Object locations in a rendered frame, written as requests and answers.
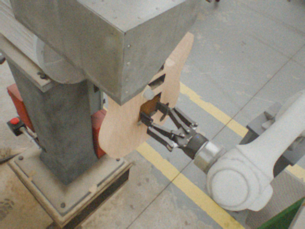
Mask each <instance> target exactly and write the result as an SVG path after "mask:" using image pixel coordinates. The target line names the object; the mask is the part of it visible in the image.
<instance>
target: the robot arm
mask: <svg viewBox="0 0 305 229"><path fill-rule="evenodd" d="M156 108H157V109H158V110H159V111H160V112H162V113H163V114H164V115H168V116H169V117H170V118H171V120H172V121H173V123H174V124H175V125H176V127H177V128H178V129H177V130H176V131H175V130H170V129H167V128H165V127H163V126H161V125H158V124H155V123H153V119H152V118H151V117H149V116H148V115H147V114H146V113H144V112H143V111H142V112H141V115H140V119H141V122H142V123H143V124H144V125H146V126H147V127H148V128H147V134H148V135H149V136H151V137H152V138H153V139H155V140H157V141H158V142H159V143H160V144H163V145H164V146H165V147H166V148H167V149H168V151H169V152H172V151H173V149H176V148H179V149H182V151H183V152H184V153H185V154H186V155H187V156H188V157H190V158H191V159H192V160H193V159H194V161H193V164H194V165H196V166H197V167H198V168H199V169H200V170H202V171H203V172H204V173H205V174H206V175H207V178H206V186H207V189H208V192H209V195H210V197H212V198H213V199H214V201H215V202H216V203H217V204H218V205H219V206H220V207H222V208H224V209H226V210H230V211H240V210H244V209H246V208H248V209H250V210H254V211H258V210H260V209H262V208H263V207H264V206H265V205H266V204H267V203H268V201H269V199H270V198H271V196H272V194H273V188H272V186H271V185H270V182H271V181H272V180H273V179H274V177H273V167H274V164H275V163H276V160H277V159H278V158H279V157H280V156H281V154H282V153H283V152H284V151H285V150H286V149H288V150H289V151H291V152H292V151H293V150H294V149H295V147H296V145H297V144H298V143H300V142H301V141H302V140H303V138H304V137H305V89H303V90H301V91H299V92H297V93H295V94H294V95H293V96H291V97H290V98H289V99H288V100H287V101H286V102H285V104H283V106H282V107H281V108H280V110H279V111H278V112H277V113H274V112H273V111H271V110H266V111H265V112H264V114H265V115H266V116H267V118H268V119H269V120H268V121H267V122H266V123H263V124H262V125H261V128H262V129H263V130H265V131H264V132H263V133H262V134H261V136H259V137H258V138H256V140H254V141H252V142H251V143H249V144H245V145H235V146H234V147H233V148H232V149H231V150H229V151H227V150H226V149H224V148H223V147H222V146H220V145H218V144H217V143H216V142H215V141H214V140H210V141H209V142H208V139H207V138H206V137H204V136H203V135H202V134H200V133H197V132H196V129H197V126H198V123H197V122H195V121H193V120H192V119H190V118H189V117H188V116H187V115H185V114H184V113H183V112H182V111H181V110H180V109H179V108H178V107H177V106H175V107H174V108H169V107H168V106H167V105H165V104H164V103H161V102H160V101H159V100H158V101H157V104H156ZM188 127H189V128H188ZM166 137H168V138H166ZM171 140H172V141H171ZM173 141H174V142H175V143H173Z"/></svg>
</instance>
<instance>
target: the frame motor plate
mask: <svg viewBox="0 0 305 229"><path fill-rule="evenodd" d="M0 53H1V54H2V55H3V56H4V57H6V58H7V59H8V60H9V62H11V63H12V64H13V65H14V66H16V67H17V68H18V69H19V70H20V72H22V73H23V74H24V75H25V76H27V77H28V78H29V80H30V81H31V82H33V83H34V84H35V85H36V86H37V87H38V88H39V89H40V90H41V91H43V92H44V93H45V92H46V91H48V90H50V89H51V88H54V87H55V86H57V85H59V84H60V83H58V82H56V81H54V80H53V79H51V78H50V77H49V76H48V75H47V74H45V73H44V72H43V70H42V69H41V68H40V67H39V66H38V65H36V64H35V62H34V61H32V60H31V59H30V58H29V57H27V56H26V54H25V53H23V52H22V51H21V50H20V49H18V48H17V47H16V46H15V44H13V43H12V42H11V41H10V40H9V39H7V38H6V37H5V36H4V35H2V34H1V33H0Z"/></svg>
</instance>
